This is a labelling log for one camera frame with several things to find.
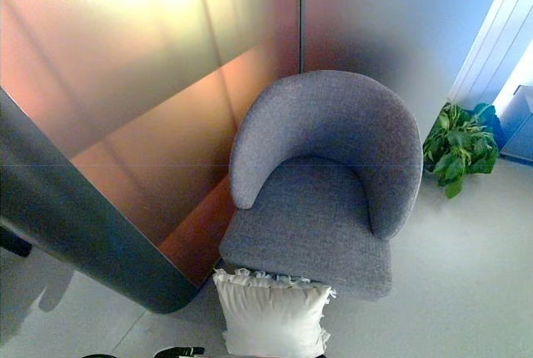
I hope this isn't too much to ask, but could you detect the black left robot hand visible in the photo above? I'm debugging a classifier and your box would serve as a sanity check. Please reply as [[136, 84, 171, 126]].
[[152, 346, 206, 358]]

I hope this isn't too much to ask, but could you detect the white fringed pillow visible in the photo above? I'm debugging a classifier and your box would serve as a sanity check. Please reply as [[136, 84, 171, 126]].
[[212, 266, 337, 358]]

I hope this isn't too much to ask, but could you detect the dark rounded table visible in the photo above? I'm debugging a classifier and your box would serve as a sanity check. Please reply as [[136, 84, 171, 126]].
[[0, 87, 204, 316]]

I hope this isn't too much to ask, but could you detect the grey fabric tub armchair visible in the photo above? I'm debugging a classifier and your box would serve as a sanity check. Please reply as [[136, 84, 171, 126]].
[[219, 69, 425, 301]]

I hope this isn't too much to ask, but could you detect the green leafy potted plant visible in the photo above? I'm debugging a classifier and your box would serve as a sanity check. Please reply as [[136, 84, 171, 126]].
[[422, 102, 500, 200]]

